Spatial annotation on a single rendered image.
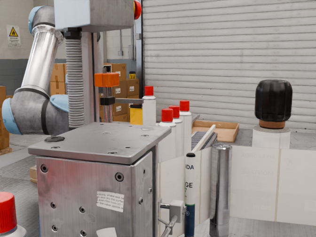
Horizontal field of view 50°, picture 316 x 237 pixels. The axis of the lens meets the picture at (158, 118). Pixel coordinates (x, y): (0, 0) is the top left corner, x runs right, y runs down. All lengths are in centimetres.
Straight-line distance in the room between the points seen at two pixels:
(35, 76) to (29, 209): 45
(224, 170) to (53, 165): 37
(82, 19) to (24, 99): 53
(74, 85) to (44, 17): 70
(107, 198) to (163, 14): 541
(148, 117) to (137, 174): 94
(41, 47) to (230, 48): 416
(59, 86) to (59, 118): 385
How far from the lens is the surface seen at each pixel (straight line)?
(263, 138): 82
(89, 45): 79
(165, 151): 96
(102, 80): 76
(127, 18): 68
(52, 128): 110
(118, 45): 628
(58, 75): 491
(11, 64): 732
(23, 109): 112
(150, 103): 124
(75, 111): 69
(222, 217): 67
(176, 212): 53
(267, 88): 80
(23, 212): 98
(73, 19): 70
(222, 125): 195
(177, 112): 101
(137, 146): 33
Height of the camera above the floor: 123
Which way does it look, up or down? 10 degrees down
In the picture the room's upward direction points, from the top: straight up
